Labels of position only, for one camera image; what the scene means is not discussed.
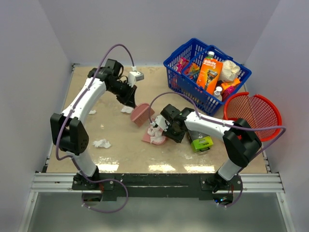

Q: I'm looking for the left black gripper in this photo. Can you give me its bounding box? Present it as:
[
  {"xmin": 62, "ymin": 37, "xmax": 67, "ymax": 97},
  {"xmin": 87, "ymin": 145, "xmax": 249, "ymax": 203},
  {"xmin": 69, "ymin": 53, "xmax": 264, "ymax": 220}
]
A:
[{"xmin": 108, "ymin": 80, "xmax": 137, "ymax": 108}]

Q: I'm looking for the long paper scrap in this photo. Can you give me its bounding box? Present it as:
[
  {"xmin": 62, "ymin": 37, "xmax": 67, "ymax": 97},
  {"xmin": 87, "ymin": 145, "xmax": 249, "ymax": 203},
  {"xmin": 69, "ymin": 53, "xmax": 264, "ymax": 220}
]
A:
[{"xmin": 121, "ymin": 106, "xmax": 134, "ymax": 114}]

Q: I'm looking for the pink hand brush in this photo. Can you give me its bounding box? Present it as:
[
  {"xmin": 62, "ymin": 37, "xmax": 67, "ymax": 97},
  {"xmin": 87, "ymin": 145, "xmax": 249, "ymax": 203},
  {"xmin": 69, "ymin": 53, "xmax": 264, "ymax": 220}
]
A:
[{"xmin": 130, "ymin": 102, "xmax": 155, "ymax": 127}]

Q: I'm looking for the tall paper scrap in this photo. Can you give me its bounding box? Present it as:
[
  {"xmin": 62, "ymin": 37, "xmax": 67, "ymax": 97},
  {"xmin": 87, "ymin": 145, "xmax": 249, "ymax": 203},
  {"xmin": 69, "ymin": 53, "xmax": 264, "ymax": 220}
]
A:
[{"xmin": 150, "ymin": 136, "xmax": 167, "ymax": 145}]

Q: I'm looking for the pink dustpan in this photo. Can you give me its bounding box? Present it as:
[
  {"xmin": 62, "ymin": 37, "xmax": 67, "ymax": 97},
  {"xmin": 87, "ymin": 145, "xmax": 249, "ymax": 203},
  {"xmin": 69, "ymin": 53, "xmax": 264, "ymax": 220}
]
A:
[{"xmin": 141, "ymin": 116, "xmax": 169, "ymax": 145}]

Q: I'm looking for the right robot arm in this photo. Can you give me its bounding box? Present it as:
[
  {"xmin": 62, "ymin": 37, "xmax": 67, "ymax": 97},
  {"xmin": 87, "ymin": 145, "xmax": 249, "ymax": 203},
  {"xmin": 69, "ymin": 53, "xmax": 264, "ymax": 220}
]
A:
[{"xmin": 154, "ymin": 104, "xmax": 262, "ymax": 192}]

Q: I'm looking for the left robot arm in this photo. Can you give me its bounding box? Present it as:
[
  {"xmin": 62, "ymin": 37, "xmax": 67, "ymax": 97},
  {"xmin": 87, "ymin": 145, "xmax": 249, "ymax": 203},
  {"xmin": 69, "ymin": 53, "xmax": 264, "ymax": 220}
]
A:
[{"xmin": 50, "ymin": 59, "xmax": 144, "ymax": 189}]

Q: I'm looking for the black green razor box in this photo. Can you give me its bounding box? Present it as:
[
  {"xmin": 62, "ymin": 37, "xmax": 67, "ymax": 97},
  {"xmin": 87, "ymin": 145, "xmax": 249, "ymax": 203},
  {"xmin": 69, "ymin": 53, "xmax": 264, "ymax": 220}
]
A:
[{"xmin": 186, "ymin": 130, "xmax": 213, "ymax": 153}]

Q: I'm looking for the white pump bottle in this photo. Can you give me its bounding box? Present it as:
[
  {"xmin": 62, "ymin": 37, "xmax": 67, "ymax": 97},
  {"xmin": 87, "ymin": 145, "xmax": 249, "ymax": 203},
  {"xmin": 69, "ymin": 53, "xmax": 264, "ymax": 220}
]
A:
[{"xmin": 213, "ymin": 86, "xmax": 223, "ymax": 101}]

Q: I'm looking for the blue plastic basket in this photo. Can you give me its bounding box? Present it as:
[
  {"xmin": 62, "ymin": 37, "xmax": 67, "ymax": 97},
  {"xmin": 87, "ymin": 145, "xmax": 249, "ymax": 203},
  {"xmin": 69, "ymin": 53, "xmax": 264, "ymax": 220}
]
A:
[{"xmin": 163, "ymin": 38, "xmax": 252, "ymax": 116}]

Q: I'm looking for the colourful pack in basket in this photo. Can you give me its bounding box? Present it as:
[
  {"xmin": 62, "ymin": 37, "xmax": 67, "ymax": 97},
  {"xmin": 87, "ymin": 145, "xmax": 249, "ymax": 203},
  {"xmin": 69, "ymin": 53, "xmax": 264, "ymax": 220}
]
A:
[{"xmin": 184, "ymin": 63, "xmax": 200, "ymax": 79}]

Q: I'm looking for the pink box in basket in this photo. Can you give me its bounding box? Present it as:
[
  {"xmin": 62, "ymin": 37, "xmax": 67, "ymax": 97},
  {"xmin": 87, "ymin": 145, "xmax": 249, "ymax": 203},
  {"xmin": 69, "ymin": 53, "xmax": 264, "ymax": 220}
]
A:
[{"xmin": 174, "ymin": 57, "xmax": 189, "ymax": 73}]

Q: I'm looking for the magenta box in basket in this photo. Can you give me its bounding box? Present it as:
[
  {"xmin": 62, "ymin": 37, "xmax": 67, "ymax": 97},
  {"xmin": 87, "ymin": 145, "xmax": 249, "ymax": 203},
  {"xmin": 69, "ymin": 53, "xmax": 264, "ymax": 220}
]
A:
[{"xmin": 222, "ymin": 86, "xmax": 235, "ymax": 102}]

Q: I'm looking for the orange box in basket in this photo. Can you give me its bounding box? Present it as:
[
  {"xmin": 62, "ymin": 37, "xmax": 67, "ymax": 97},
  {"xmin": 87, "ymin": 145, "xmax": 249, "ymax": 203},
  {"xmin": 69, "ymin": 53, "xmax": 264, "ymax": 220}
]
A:
[{"xmin": 221, "ymin": 78, "xmax": 241, "ymax": 91}]

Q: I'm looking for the orange razor package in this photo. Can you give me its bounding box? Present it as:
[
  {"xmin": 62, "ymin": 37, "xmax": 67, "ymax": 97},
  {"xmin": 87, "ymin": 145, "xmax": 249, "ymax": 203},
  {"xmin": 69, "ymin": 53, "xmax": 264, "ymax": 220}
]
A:
[{"xmin": 197, "ymin": 57, "xmax": 223, "ymax": 95}]

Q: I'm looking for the white plastic bag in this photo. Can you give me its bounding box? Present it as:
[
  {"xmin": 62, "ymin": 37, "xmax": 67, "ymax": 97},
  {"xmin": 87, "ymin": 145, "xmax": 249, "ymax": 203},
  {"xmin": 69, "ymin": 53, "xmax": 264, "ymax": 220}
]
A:
[{"xmin": 219, "ymin": 60, "xmax": 240, "ymax": 83}]

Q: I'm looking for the red mesh waste basket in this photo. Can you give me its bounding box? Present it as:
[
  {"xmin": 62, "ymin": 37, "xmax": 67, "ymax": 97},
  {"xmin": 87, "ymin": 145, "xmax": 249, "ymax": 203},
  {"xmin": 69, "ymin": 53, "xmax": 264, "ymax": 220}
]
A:
[{"xmin": 223, "ymin": 92, "xmax": 282, "ymax": 129}]

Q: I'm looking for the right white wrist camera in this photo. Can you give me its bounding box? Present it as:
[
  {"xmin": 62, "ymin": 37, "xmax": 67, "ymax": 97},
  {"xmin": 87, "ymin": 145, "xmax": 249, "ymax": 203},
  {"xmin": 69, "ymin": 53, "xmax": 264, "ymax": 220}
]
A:
[{"xmin": 150, "ymin": 115, "xmax": 170, "ymax": 131}]

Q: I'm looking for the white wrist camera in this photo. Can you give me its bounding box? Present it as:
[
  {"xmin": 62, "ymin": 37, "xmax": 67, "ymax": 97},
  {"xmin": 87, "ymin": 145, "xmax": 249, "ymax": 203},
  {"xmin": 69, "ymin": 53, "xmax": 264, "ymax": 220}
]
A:
[
  {"xmin": 127, "ymin": 71, "xmax": 144, "ymax": 87},
  {"xmin": 150, "ymin": 115, "xmax": 170, "ymax": 131}
]

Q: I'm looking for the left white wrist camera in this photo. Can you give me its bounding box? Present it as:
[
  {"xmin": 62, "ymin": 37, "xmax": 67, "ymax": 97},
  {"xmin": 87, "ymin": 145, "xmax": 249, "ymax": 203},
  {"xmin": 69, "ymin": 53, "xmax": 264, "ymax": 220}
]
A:
[{"xmin": 127, "ymin": 71, "xmax": 144, "ymax": 87}]

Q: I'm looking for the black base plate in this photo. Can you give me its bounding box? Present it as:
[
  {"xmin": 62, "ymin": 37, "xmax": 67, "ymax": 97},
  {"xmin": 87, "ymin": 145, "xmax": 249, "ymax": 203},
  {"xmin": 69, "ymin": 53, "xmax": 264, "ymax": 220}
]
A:
[{"xmin": 72, "ymin": 173, "xmax": 242, "ymax": 203}]

